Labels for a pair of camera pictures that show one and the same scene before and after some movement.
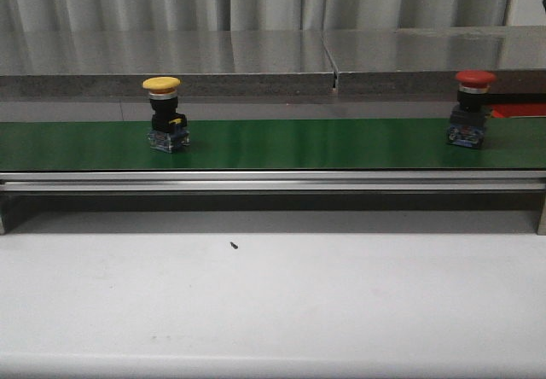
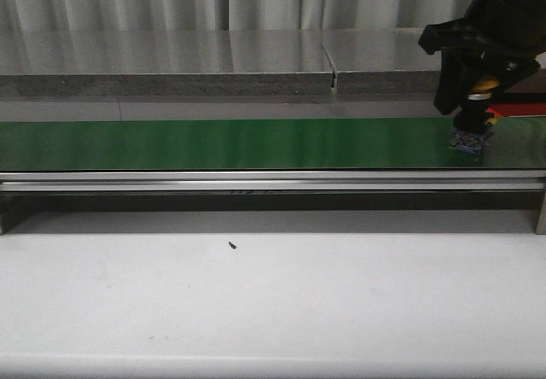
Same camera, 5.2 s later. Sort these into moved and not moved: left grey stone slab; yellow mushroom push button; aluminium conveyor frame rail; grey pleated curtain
Moved: yellow mushroom push button
Not moved: left grey stone slab; grey pleated curtain; aluminium conveyor frame rail
